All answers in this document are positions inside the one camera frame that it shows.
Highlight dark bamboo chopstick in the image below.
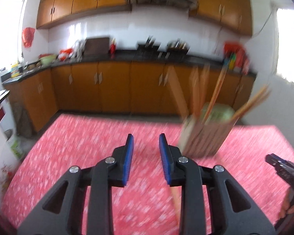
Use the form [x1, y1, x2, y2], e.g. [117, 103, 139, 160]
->
[231, 84, 270, 122]

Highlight brown lower kitchen cabinets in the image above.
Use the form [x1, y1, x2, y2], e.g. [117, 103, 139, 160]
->
[2, 56, 258, 133]

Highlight person right hand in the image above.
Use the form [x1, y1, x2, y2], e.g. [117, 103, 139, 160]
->
[278, 187, 294, 219]

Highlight grey perforated utensil holder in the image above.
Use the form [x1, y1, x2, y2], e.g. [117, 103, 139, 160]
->
[178, 103, 236, 159]

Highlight red floral tablecloth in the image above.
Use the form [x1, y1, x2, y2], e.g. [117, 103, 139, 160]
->
[1, 115, 294, 234]

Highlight red bag with bottles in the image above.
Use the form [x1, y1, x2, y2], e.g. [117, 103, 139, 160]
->
[223, 41, 250, 75]

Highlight green basin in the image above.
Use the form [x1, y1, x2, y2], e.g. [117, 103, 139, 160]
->
[39, 54, 57, 65]

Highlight black wok right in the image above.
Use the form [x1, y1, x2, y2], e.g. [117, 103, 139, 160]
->
[166, 39, 190, 55]

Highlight black wok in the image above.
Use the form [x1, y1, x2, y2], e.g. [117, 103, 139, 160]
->
[137, 36, 161, 53]
[166, 39, 190, 55]

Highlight dark cutting board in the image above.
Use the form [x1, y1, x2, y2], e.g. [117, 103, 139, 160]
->
[83, 37, 110, 56]

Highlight red bottle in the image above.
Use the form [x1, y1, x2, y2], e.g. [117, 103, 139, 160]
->
[109, 38, 116, 57]

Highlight black wok left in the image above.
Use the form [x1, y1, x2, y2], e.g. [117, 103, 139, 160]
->
[137, 36, 161, 53]

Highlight brown upper cabinets right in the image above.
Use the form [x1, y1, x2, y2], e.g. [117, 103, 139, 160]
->
[189, 0, 253, 36]

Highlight red plastic bag on wall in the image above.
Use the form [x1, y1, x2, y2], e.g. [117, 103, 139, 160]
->
[22, 27, 35, 48]

